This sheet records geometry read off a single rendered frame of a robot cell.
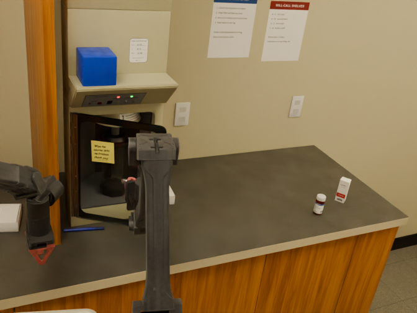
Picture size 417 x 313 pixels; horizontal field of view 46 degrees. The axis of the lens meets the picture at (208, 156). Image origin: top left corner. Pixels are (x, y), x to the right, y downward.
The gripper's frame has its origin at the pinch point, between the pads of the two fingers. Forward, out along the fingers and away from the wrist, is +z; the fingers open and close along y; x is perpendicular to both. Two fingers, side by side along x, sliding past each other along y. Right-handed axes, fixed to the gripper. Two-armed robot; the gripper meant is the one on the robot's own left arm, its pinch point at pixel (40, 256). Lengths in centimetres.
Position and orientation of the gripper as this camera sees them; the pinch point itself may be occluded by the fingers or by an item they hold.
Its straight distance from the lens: 147.1
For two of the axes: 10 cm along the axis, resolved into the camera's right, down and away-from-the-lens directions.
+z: -1.2, 8.8, 4.6
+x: -9.0, 1.0, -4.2
